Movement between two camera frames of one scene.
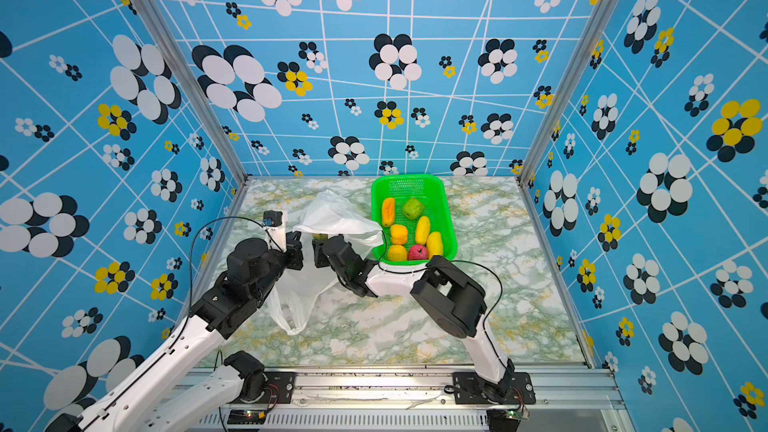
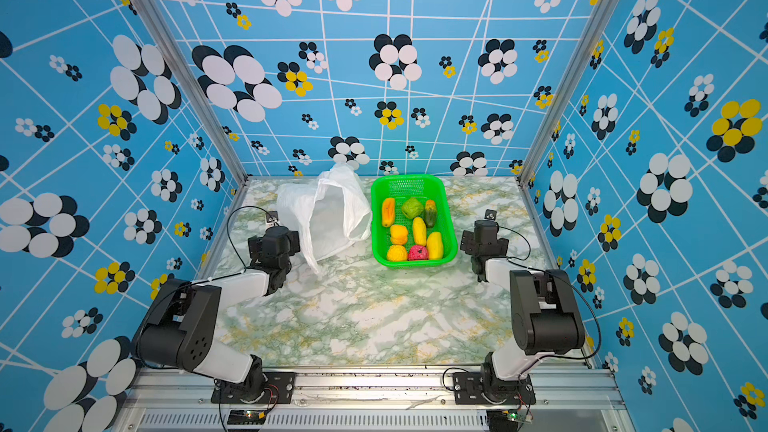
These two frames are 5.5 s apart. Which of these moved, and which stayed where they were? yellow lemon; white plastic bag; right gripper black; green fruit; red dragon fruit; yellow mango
Moved: right gripper black; white plastic bag
Stayed: red dragon fruit; yellow mango; yellow lemon; green fruit
